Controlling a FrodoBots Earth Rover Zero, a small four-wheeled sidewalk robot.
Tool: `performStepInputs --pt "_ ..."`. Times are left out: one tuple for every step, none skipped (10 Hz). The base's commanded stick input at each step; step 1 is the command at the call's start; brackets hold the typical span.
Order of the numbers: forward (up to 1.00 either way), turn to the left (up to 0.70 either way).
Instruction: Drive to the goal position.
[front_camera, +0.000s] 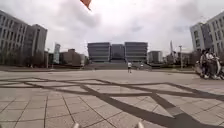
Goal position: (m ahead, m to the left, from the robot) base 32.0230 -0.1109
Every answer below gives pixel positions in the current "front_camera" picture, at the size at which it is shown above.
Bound person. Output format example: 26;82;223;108
127;61;133;74

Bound grey striped building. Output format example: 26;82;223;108
87;41;149;64

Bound light grey building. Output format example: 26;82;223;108
0;9;29;66

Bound glass tower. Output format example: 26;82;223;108
53;43;62;65

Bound grey paved plaza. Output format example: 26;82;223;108
0;68;224;128

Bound small grey building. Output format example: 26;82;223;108
147;50;164;64

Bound grey windowed building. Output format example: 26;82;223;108
189;11;224;61

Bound red flag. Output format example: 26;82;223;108
79;0;93;10

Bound low brown building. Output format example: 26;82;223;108
59;48;87;67

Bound raised stone steps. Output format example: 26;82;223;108
83;61;153;71

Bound dark grey tall building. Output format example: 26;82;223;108
23;23;48;68

